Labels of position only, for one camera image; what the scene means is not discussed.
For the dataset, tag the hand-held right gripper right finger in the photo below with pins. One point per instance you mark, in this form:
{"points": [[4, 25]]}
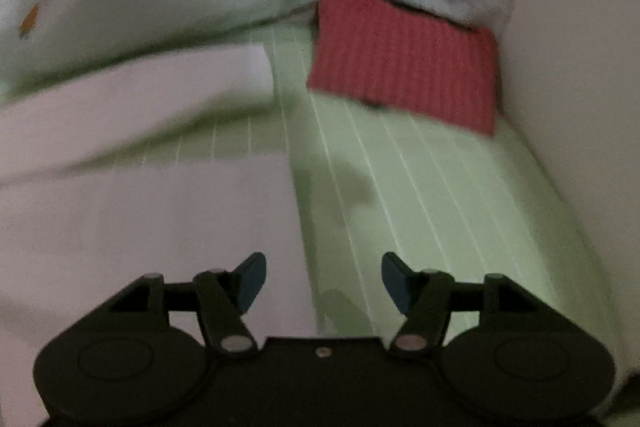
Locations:
{"points": [[397, 282]]}

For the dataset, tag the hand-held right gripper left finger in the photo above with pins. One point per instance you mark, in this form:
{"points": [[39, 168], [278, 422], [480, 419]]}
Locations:
{"points": [[250, 282]]}

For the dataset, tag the white garment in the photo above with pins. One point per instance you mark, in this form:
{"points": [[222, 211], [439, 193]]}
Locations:
{"points": [[125, 217]]}

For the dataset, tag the green grid bed sheet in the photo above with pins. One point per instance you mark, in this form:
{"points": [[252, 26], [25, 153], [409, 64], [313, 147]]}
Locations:
{"points": [[425, 187]]}

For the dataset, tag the red knitted cloth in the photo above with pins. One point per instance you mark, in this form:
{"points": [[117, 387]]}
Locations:
{"points": [[405, 62]]}

